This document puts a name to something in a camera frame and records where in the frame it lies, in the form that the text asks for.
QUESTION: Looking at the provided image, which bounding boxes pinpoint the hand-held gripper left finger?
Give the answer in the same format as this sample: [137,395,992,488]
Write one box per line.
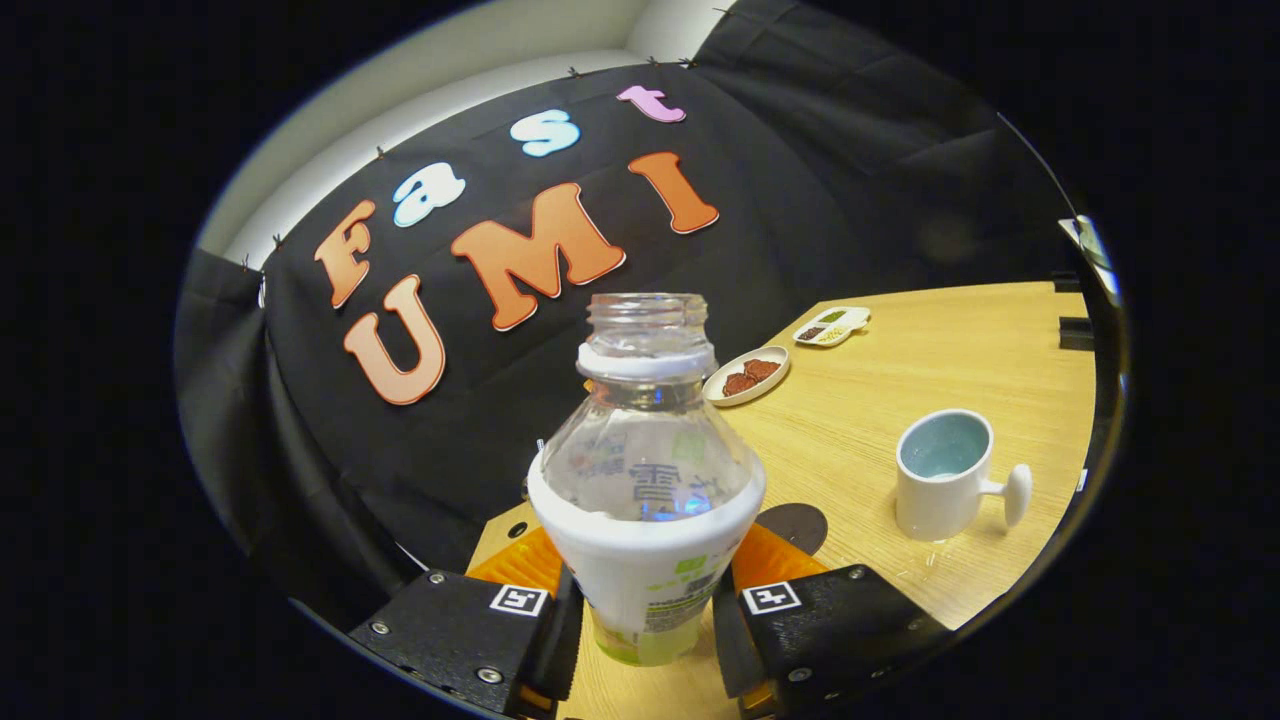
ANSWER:
[345,525,586,719]

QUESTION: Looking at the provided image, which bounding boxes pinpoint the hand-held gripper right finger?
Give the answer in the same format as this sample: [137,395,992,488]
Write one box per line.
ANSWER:
[712,520,951,719]

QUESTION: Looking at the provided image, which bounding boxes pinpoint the dark brown round coaster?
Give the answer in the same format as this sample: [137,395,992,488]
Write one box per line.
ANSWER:
[755,502,829,557]

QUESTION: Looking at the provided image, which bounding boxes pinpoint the white cup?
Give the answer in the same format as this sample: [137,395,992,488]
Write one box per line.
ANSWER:
[895,408,1033,543]

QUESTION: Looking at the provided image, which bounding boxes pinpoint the clear plastic juice bottle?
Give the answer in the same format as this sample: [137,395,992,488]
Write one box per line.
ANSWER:
[527,292,768,668]

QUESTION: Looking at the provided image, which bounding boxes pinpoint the wooden table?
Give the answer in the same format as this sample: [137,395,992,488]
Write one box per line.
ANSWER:
[465,280,1101,720]

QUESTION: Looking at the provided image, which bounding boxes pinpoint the white oval plate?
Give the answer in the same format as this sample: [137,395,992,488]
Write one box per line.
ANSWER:
[702,346,791,408]

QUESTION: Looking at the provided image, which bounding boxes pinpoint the reddish brown food pieces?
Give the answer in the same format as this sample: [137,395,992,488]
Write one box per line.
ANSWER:
[722,358,782,398]

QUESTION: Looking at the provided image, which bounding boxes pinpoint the white divided spice dish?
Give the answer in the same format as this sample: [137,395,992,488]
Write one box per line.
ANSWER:
[793,306,872,348]

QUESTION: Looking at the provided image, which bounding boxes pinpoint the black backdrop cloth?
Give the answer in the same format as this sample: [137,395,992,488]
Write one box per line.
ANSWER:
[175,0,1111,611]

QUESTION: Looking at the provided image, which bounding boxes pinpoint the small white device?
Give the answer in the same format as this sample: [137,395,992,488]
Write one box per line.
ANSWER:
[1058,214,1117,303]

